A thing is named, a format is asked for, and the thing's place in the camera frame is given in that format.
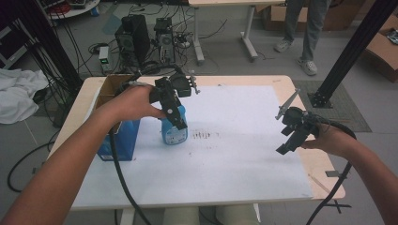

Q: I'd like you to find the black stand with cables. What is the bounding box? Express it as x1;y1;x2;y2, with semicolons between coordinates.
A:
0;0;84;95

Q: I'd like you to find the person's left hand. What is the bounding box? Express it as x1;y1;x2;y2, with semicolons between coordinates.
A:
102;84;167;126

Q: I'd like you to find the black aluminium frame post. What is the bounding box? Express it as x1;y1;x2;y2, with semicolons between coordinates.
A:
308;0;398;109

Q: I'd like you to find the dark grey floor mat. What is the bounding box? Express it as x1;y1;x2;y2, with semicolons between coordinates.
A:
292;80;373;133

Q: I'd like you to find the white table mat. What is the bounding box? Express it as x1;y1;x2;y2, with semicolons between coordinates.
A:
70;84;314;210

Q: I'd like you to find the open cardboard box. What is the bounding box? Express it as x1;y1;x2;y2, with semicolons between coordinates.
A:
360;13;398;83

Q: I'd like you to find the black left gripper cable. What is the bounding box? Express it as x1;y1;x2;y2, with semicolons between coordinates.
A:
107;125;153;225

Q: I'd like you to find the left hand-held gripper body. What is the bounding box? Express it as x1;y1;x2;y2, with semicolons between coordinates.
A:
149;72;201;115

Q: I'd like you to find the blue spray bottle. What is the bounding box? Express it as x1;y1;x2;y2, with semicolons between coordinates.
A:
160;104;190;145

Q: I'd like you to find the black floor cable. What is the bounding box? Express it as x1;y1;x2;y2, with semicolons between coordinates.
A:
7;140;55;193

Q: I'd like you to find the small grey power unit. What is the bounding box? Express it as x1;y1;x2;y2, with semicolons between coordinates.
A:
99;46;113;73

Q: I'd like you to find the white crumpled cloth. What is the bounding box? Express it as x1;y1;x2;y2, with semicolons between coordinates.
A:
0;68;50;125

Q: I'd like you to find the round white table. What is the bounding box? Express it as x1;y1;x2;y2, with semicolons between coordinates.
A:
46;0;101;21

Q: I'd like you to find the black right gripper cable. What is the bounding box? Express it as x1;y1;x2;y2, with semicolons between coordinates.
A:
304;113;358;225

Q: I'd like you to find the long cardboard box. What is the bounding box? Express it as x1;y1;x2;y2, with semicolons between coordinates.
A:
262;4;369;32

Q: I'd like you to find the person's right hand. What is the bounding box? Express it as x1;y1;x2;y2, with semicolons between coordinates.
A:
301;123;358;158

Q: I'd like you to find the large black computer tower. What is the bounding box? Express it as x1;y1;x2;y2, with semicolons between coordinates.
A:
115;14;151;67

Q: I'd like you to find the slim black computer tower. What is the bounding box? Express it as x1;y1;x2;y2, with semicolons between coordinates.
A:
153;17;176;65

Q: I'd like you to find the blue cardboard box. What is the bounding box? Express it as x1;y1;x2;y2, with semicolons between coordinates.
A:
93;73;142;162

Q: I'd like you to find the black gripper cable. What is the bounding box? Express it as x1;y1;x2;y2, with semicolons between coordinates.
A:
107;125;153;225
304;113;358;225

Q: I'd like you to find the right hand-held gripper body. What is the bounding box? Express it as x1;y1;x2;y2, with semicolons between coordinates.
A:
275;88;320;140

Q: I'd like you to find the white-legged wooden desk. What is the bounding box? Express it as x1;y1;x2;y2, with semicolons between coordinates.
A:
187;0;286;67

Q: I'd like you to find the light wooden table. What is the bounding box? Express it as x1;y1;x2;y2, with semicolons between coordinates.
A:
46;74;346;225

